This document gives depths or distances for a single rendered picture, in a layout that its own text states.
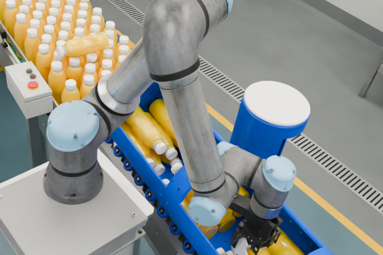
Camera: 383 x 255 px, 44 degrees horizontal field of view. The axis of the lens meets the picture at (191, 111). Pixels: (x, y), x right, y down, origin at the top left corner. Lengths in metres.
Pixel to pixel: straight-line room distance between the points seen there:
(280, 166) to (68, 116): 0.49
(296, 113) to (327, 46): 2.70
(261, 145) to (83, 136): 1.01
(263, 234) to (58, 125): 0.55
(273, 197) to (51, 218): 0.53
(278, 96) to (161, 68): 1.21
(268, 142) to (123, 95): 0.93
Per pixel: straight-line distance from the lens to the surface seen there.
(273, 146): 1.93
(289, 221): 1.44
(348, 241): 2.98
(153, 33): 0.82
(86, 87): 1.80
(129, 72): 1.07
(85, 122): 1.10
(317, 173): 3.25
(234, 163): 1.06
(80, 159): 1.13
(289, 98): 2.00
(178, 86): 0.84
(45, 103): 1.77
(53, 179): 1.21
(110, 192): 1.25
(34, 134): 1.96
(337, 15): 5.04
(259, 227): 1.21
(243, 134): 1.96
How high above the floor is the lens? 2.20
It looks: 41 degrees down
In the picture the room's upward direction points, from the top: 11 degrees clockwise
